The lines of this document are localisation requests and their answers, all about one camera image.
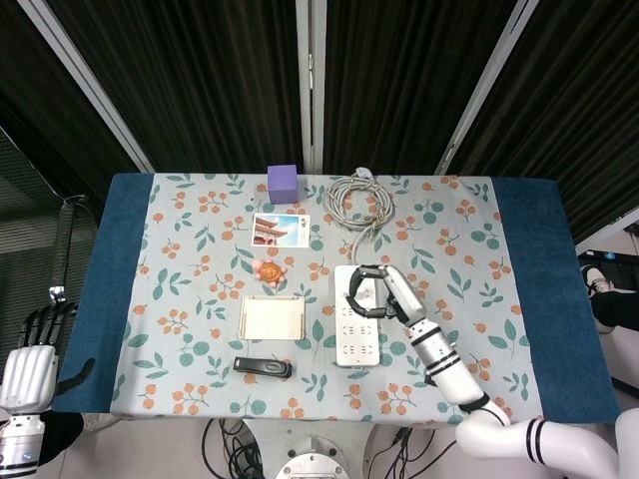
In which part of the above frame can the grey cable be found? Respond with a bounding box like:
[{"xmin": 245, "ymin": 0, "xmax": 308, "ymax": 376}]
[{"xmin": 323, "ymin": 167, "xmax": 395, "ymax": 265}]

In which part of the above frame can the white power strip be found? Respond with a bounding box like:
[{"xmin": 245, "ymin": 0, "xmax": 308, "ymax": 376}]
[{"xmin": 332, "ymin": 263, "xmax": 383, "ymax": 369}]

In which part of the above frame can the pink orange turtle toy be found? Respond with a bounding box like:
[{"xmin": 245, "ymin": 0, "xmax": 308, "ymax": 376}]
[{"xmin": 251, "ymin": 257, "xmax": 290, "ymax": 285}]

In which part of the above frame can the blue table cover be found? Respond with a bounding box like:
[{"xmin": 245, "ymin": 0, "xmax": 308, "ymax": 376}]
[{"xmin": 52, "ymin": 173, "xmax": 620, "ymax": 425}]

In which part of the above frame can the black hanging strap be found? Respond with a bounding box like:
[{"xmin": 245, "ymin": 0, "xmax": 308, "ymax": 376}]
[{"xmin": 49, "ymin": 196, "xmax": 84, "ymax": 305}]

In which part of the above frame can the black floor cable bundle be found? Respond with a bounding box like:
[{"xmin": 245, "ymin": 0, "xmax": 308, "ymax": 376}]
[
  {"xmin": 201, "ymin": 417, "xmax": 274, "ymax": 479},
  {"xmin": 386, "ymin": 426, "xmax": 435, "ymax": 479}
]

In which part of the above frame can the temple photo postcard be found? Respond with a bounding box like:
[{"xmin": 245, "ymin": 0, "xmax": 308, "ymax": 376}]
[{"xmin": 251, "ymin": 213, "xmax": 312, "ymax": 249}]

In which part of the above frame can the floral leaf print tablecloth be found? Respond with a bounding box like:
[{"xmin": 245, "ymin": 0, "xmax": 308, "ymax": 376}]
[{"xmin": 110, "ymin": 173, "xmax": 545, "ymax": 425}]

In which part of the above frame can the purple foam cube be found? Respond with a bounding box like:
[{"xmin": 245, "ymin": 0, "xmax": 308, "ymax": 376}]
[{"xmin": 267, "ymin": 164, "xmax": 300, "ymax": 205}]

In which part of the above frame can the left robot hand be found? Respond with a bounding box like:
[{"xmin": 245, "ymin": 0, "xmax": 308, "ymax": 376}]
[{"xmin": 0, "ymin": 303, "xmax": 79, "ymax": 414}]

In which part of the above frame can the black pleated curtain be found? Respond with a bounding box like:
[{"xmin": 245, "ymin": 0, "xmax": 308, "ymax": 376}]
[{"xmin": 0, "ymin": 0, "xmax": 639, "ymax": 250}]

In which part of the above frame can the black stapler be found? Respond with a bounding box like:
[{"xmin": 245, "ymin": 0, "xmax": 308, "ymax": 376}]
[{"xmin": 233, "ymin": 355, "xmax": 295, "ymax": 379}]

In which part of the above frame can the beige plastic tray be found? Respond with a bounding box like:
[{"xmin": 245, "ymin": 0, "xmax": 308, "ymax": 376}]
[{"xmin": 240, "ymin": 294, "xmax": 307, "ymax": 341}]

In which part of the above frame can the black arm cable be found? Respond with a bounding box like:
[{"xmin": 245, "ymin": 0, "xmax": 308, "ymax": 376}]
[{"xmin": 468, "ymin": 393, "xmax": 513, "ymax": 428}]

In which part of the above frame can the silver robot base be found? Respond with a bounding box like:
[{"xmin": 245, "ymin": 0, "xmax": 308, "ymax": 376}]
[{"xmin": 274, "ymin": 436, "xmax": 350, "ymax": 479}]

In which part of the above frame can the white metal frame post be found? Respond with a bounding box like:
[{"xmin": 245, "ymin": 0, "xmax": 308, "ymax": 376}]
[
  {"xmin": 434, "ymin": 0, "xmax": 540, "ymax": 176},
  {"xmin": 22, "ymin": 0, "xmax": 154, "ymax": 175},
  {"xmin": 295, "ymin": 0, "xmax": 326, "ymax": 175}
]

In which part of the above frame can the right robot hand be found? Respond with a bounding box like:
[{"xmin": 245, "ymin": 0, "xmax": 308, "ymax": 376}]
[{"xmin": 343, "ymin": 263, "xmax": 428, "ymax": 328}]

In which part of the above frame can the white sneaker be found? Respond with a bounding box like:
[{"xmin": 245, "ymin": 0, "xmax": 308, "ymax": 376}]
[{"xmin": 581, "ymin": 263, "xmax": 614, "ymax": 295}]

